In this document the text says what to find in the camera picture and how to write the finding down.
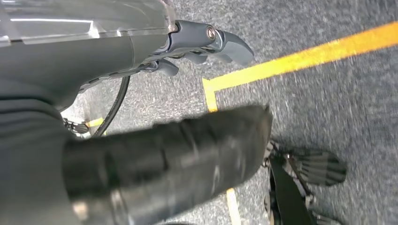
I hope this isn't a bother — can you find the black robot foot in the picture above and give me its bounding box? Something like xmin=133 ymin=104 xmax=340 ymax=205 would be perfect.
xmin=262 ymin=141 xmax=347 ymax=225

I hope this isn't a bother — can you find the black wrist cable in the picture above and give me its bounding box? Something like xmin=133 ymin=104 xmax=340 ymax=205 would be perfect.
xmin=92 ymin=76 xmax=131 ymax=137

